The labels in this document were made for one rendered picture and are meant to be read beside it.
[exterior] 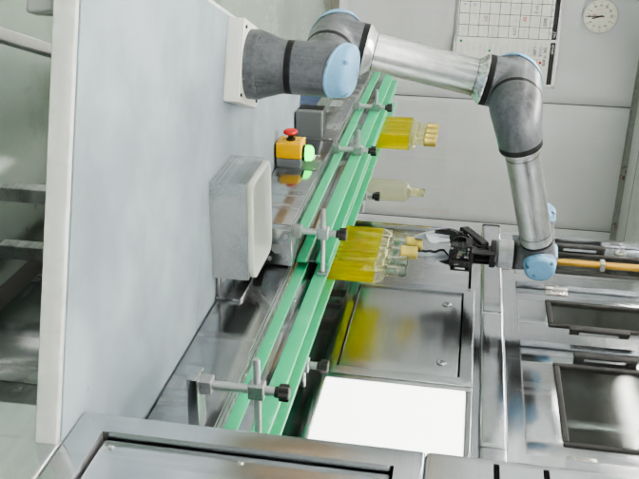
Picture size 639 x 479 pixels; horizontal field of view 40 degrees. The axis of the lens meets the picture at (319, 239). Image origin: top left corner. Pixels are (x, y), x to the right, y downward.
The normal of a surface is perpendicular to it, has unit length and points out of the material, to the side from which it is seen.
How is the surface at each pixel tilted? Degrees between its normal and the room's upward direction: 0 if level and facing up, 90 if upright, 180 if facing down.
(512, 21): 90
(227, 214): 90
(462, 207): 90
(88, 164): 0
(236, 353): 90
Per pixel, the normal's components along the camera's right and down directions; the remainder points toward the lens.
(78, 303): 0.98, 0.08
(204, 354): 0.01, -0.91
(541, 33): -0.18, 0.41
